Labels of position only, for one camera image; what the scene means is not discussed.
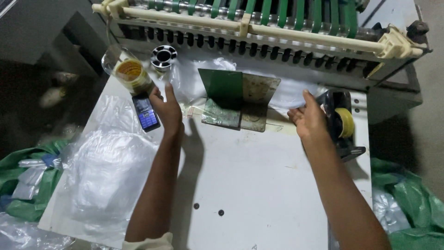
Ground person's right hand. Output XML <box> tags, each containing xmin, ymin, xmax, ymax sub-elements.
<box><xmin>287</xmin><ymin>89</ymin><xmax>330</xmax><ymax>140</ymax></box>

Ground person's left hand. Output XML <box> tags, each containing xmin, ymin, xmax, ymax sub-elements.
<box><xmin>149</xmin><ymin>83</ymin><xmax>185</xmax><ymax>137</ymax></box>

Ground dark keypad mobile phone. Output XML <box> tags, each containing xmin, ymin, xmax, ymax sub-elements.
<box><xmin>131</xmin><ymin>93</ymin><xmax>161</xmax><ymax>133</ymax></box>

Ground yellow tape roll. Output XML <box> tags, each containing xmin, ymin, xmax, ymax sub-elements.
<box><xmin>334</xmin><ymin>107</ymin><xmax>355</xmax><ymax>139</ymax></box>

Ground clear plastic film sheet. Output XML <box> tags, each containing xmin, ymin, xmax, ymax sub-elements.
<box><xmin>169</xmin><ymin>56</ymin><xmax>328</xmax><ymax>112</ymax></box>

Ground black tape dispenser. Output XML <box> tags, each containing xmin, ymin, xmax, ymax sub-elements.
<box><xmin>315</xmin><ymin>88</ymin><xmax>367</xmax><ymax>163</ymax></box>

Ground clear bag of yellow tape rolls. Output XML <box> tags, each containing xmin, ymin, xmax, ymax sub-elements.
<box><xmin>101</xmin><ymin>45</ymin><xmax>155</xmax><ymax>97</ymax></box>

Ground empty black white tape spool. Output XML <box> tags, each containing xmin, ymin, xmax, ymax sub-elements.
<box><xmin>150</xmin><ymin>45</ymin><xmax>178</xmax><ymax>72</ymax></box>

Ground green metal angle plate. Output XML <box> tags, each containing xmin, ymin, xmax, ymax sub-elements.
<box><xmin>197</xmin><ymin>68</ymin><xmax>282</xmax><ymax>133</ymax></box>

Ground pile of clear plastic bags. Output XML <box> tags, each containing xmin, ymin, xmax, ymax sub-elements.
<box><xmin>61</xmin><ymin>95</ymin><xmax>161</xmax><ymax>224</ymax></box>

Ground bag machine with green belts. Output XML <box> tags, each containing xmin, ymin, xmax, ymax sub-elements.
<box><xmin>92</xmin><ymin>0</ymin><xmax>433</xmax><ymax>91</ymax></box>

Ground crumpled clear plastic sheet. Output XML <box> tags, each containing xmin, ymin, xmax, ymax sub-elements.
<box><xmin>0</xmin><ymin>212</ymin><xmax>76</xmax><ymax>250</ymax></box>
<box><xmin>373</xmin><ymin>188</ymin><xmax>412</xmax><ymax>234</ymax></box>

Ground cream sleeve cuff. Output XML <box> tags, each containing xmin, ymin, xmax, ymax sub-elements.
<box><xmin>121</xmin><ymin>232</ymin><xmax>174</xmax><ymax>250</ymax></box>

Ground green woven sack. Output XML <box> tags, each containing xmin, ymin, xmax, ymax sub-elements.
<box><xmin>0</xmin><ymin>138</ymin><xmax>71</xmax><ymax>223</ymax></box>
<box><xmin>370</xmin><ymin>157</ymin><xmax>444</xmax><ymax>250</ymax></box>

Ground grey metal cabinet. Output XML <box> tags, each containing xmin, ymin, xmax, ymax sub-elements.
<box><xmin>0</xmin><ymin>0</ymin><xmax>109</xmax><ymax>78</ymax></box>

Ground clear plastic scraps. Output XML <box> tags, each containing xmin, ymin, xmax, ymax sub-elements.
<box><xmin>11</xmin><ymin>157</ymin><xmax>64</xmax><ymax>201</ymax></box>

